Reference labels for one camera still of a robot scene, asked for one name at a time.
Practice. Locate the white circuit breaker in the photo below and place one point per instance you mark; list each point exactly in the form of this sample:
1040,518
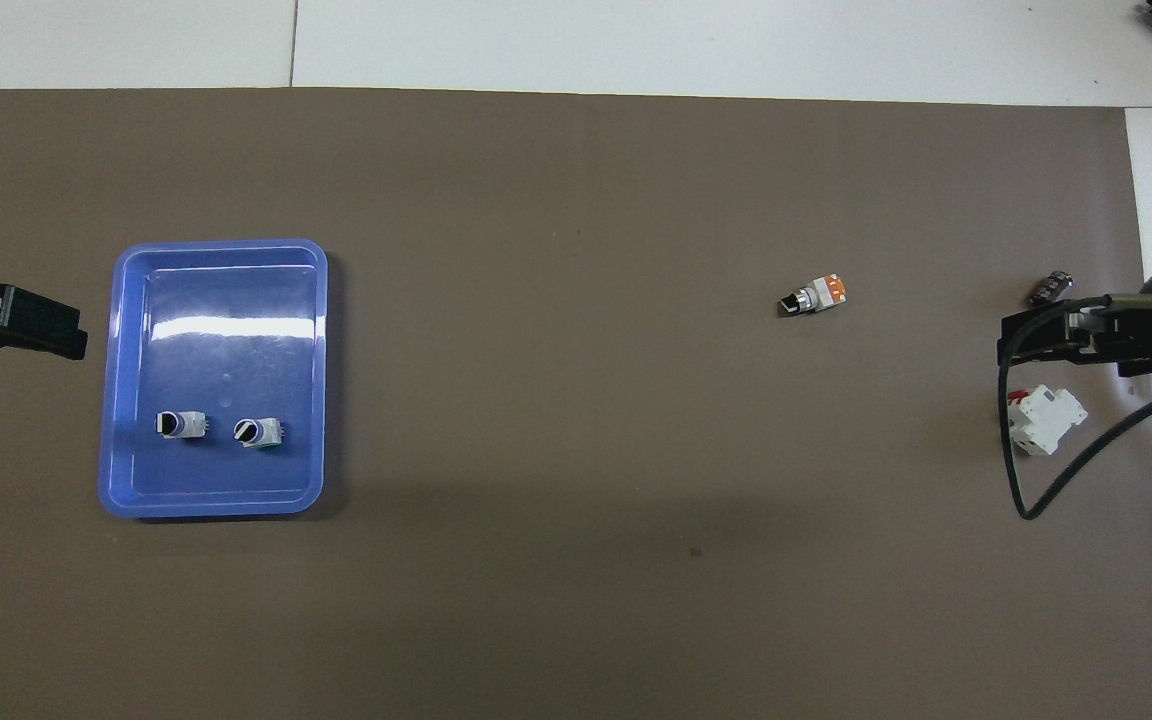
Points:
1046,420

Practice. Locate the selector switch orange base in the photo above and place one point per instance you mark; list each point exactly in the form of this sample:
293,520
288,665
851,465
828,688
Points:
816,296

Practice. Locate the selector switch red base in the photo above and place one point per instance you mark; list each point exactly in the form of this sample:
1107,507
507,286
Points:
266,432

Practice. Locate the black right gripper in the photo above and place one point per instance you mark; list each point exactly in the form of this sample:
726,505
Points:
1136,345

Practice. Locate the blue plastic tray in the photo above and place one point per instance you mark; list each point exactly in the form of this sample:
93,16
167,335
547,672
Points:
236,300

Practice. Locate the selector switch green base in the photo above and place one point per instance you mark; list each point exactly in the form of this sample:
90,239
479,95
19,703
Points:
191,424

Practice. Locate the small dark terminal block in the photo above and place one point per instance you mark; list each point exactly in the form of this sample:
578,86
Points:
1050,288

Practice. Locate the brown table mat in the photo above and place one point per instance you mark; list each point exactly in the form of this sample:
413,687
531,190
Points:
576,400

